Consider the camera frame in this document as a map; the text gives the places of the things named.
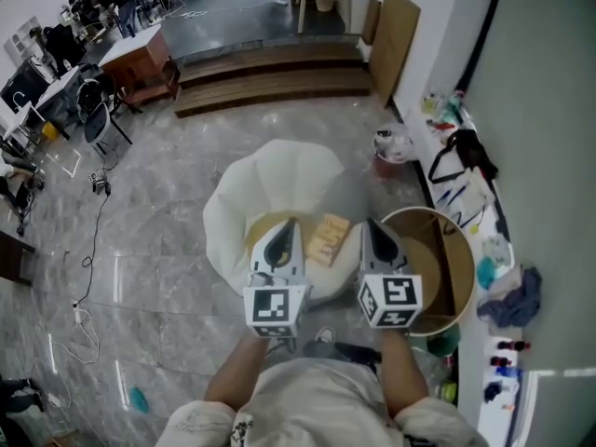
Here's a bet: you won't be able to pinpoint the black floor cable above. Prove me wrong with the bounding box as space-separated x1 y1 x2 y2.
72 188 113 307

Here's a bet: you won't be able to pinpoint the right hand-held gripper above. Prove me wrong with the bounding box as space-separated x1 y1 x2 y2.
357 219 424 330

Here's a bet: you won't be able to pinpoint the white power strip with cable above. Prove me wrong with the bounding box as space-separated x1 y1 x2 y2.
46 299 102 365

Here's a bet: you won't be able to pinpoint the black strap bag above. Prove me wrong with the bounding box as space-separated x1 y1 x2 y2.
427 128 499 185

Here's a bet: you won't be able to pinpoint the dark blue cloth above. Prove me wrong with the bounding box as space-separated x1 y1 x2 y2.
482 382 507 404

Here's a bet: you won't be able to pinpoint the white flower-shaped floor cushion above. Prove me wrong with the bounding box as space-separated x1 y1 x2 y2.
202 138 369 309

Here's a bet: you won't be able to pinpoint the blue checked cloth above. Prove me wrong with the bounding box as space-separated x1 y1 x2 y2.
477 265 544 329

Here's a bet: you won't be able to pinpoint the black and white chair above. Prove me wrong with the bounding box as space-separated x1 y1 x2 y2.
76 77 145 146

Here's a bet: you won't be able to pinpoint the teal bag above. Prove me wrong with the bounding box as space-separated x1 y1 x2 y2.
477 256 497 291

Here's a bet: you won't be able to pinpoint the clear plastic bag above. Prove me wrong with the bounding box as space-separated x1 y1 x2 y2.
481 234 513 269

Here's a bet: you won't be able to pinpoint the white tote bag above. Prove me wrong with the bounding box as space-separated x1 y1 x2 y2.
435 169 494 230

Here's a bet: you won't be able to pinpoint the wooden cabinet with white top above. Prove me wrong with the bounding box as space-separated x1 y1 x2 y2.
98 23 182 106

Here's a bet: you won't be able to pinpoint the white desk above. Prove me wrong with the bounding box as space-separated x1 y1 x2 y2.
34 65 85 125

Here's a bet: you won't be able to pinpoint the small black white device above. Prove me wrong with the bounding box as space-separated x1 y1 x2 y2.
88 169 112 196

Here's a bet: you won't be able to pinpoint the black vertical pipe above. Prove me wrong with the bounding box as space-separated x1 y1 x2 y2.
458 0 507 92

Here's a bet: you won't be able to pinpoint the teal cloth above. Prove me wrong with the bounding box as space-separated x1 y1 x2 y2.
129 386 150 413

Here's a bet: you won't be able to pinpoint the grey roller blind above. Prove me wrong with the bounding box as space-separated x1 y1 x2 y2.
458 0 596 372
509 370 596 447

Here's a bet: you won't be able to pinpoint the wooden steps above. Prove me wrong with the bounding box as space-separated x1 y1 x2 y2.
172 39 373 119

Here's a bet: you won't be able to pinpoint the person's right forearm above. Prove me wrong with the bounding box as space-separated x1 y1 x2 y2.
380 328 430 418

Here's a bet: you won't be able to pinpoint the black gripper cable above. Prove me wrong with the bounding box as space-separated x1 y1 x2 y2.
267 335 299 358

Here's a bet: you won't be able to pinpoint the person's blue jeans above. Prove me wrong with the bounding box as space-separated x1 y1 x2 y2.
302 340 381 372

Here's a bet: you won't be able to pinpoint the person's white shirt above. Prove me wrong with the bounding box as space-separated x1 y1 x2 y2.
165 359 490 447

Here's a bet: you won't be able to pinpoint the dark wooden bench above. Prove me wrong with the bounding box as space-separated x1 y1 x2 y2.
0 230 36 288

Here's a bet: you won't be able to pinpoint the pale paper bag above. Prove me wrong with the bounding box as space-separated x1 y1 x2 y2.
488 267 525 297

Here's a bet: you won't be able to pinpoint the red bin with plastic bag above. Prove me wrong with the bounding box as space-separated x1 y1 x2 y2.
373 123 418 179

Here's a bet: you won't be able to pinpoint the large brown board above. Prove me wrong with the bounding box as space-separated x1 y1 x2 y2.
370 0 423 107

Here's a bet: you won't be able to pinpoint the person's left forearm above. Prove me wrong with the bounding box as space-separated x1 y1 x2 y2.
203 331 271 407

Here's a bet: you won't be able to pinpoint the yellow book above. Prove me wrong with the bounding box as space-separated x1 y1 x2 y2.
305 212 350 267

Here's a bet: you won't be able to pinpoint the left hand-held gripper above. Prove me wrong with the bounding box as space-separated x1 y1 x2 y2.
242 218 312 339

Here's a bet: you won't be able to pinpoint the black monitor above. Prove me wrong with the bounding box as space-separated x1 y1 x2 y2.
0 58 50 111

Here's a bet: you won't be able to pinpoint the green drink bottle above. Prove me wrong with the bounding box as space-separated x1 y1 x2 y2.
441 90 467 120

